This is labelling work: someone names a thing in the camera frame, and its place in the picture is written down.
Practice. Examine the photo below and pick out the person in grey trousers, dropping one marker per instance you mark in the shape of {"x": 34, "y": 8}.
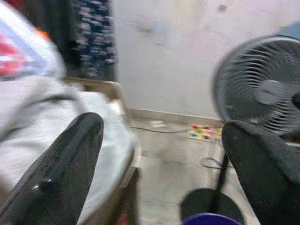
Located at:
{"x": 35, "y": 105}

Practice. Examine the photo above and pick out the dark blue patterned curtain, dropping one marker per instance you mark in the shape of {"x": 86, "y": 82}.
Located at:
{"x": 93, "y": 35}

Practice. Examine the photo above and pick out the blue rounded object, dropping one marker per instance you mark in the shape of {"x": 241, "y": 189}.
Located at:
{"x": 291, "y": 29}

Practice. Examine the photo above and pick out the purple plastic container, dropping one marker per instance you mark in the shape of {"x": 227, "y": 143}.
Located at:
{"x": 211, "y": 220}

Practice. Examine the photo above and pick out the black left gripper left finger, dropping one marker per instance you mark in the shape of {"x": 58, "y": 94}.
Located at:
{"x": 58, "y": 175}

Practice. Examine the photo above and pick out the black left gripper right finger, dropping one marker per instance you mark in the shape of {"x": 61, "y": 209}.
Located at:
{"x": 269, "y": 182}

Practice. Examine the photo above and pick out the black standing fan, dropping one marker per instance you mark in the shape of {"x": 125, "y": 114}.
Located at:
{"x": 246, "y": 70}

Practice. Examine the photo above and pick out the colourful puzzle board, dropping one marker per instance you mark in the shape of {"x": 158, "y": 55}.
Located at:
{"x": 204, "y": 133}

